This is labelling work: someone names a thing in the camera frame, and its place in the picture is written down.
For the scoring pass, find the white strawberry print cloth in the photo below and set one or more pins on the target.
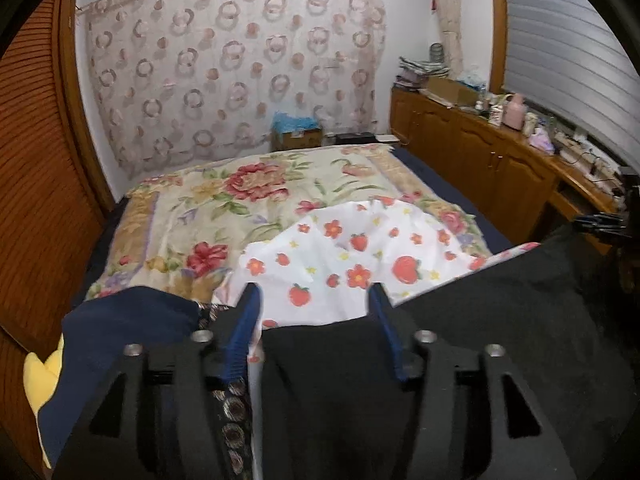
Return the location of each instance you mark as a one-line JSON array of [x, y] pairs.
[[350, 260]]

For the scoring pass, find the circle pattern wall curtain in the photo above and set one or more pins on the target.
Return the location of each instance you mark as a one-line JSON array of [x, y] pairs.
[[225, 60]]

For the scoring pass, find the navy bed sheet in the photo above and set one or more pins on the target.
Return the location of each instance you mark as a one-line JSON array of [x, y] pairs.
[[450, 195]]

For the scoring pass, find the grey window blind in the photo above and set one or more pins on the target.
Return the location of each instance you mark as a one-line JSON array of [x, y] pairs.
[[560, 35]]

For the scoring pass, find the navy blue cloth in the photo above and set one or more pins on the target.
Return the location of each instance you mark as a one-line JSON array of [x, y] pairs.
[[125, 315]]

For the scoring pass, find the white carton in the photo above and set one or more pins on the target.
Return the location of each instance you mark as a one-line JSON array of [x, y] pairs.
[[496, 112]]

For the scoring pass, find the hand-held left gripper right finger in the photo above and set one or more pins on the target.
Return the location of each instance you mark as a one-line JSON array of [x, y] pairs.
[[387, 330]]

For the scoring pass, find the stack of folded cloths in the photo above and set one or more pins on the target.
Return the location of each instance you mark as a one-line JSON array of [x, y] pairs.
[[417, 67]]

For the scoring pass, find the wooden sideboard cabinet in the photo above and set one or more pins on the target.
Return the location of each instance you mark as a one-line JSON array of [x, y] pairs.
[[475, 150]]

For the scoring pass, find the clear plastic bag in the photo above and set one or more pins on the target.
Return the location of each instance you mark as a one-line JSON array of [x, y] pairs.
[[472, 77]]

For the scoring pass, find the yellow plush toy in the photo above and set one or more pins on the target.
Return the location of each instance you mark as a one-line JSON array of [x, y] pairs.
[[40, 375]]

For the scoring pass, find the white flat box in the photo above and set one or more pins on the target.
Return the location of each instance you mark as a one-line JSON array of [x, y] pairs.
[[387, 138]]

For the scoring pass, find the tied beige window curtain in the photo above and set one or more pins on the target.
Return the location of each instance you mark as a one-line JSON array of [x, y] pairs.
[[450, 20]]

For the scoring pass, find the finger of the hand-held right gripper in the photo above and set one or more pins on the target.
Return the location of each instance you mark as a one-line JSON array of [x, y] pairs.
[[597, 221]]

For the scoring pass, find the small cardboard box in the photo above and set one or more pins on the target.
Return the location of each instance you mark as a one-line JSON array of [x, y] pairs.
[[300, 141]]

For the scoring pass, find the pink tissue pack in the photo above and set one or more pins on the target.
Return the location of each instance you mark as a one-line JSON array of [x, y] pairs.
[[542, 141]]

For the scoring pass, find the pink thermos jug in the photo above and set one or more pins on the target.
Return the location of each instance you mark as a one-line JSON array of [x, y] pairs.
[[514, 112]]

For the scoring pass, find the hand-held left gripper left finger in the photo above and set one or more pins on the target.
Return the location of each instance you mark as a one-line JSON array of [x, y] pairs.
[[240, 340]]

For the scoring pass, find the wooden louvered wardrobe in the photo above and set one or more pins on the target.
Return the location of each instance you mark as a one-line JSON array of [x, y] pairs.
[[45, 160]]

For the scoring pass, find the black printed t-shirt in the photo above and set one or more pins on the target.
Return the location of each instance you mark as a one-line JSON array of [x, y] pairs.
[[325, 385]]

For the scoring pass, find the floral blanket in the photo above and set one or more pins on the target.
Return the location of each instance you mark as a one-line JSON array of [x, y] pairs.
[[200, 200]]

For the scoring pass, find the open cardboard box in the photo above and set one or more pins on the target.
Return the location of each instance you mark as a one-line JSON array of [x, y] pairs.
[[447, 90]]

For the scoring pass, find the black flat box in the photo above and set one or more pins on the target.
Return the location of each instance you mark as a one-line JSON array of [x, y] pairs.
[[355, 138]]

